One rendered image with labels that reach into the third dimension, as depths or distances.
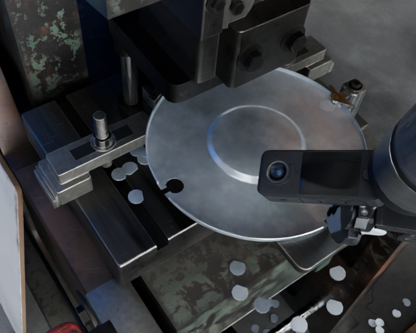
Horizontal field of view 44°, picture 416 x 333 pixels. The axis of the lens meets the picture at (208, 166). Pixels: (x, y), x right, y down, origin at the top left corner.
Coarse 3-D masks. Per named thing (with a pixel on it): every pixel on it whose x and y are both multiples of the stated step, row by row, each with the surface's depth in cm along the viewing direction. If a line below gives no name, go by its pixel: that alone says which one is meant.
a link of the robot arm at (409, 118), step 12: (408, 120) 35; (396, 132) 37; (408, 132) 34; (396, 144) 36; (408, 144) 34; (396, 156) 36; (408, 156) 35; (396, 168) 37; (408, 168) 35; (408, 180) 36
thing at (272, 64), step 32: (256, 0) 54; (288, 0) 55; (160, 32) 60; (192, 32) 54; (224, 32) 53; (256, 32) 53; (288, 32) 56; (192, 64) 57; (224, 64) 56; (256, 64) 55
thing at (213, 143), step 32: (224, 96) 73; (256, 96) 73; (288, 96) 74; (320, 96) 74; (160, 128) 68; (192, 128) 69; (224, 128) 68; (256, 128) 69; (288, 128) 69; (320, 128) 70; (352, 128) 71; (160, 160) 65; (192, 160) 66; (224, 160) 65; (256, 160) 66; (192, 192) 63; (224, 192) 63; (256, 192) 64; (224, 224) 61; (256, 224) 61; (288, 224) 61; (320, 224) 62
